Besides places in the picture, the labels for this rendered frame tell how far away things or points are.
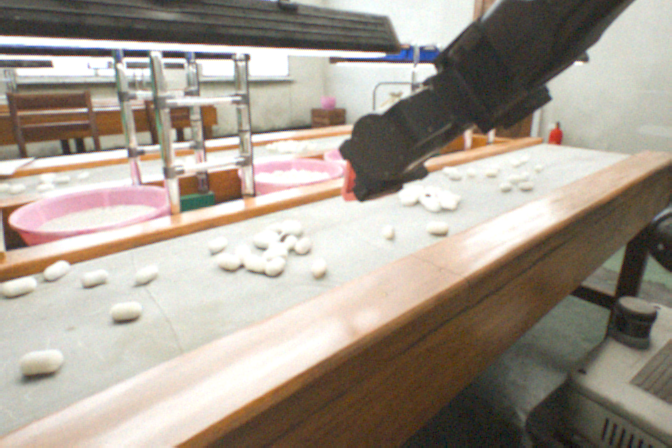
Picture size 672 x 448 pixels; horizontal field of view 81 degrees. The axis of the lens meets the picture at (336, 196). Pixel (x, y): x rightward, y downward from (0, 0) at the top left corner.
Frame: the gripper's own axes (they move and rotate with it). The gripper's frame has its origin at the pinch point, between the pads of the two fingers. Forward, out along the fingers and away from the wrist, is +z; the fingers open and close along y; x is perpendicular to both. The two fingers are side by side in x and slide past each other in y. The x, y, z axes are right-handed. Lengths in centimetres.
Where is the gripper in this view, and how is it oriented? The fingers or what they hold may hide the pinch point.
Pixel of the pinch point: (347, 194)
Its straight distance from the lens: 51.1
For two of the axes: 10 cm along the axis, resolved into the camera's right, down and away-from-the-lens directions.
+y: -7.7, 2.1, -6.0
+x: 4.2, 8.8, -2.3
